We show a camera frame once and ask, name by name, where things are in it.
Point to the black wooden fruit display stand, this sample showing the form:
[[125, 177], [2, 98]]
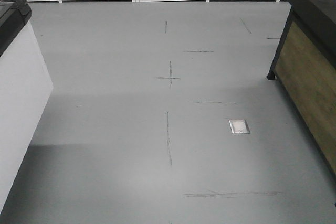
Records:
[[304, 65]]

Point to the white chest freezer black lid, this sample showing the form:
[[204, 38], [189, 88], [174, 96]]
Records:
[[25, 88]]

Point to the metal floor socket plate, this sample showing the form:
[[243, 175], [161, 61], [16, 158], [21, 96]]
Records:
[[239, 126]]

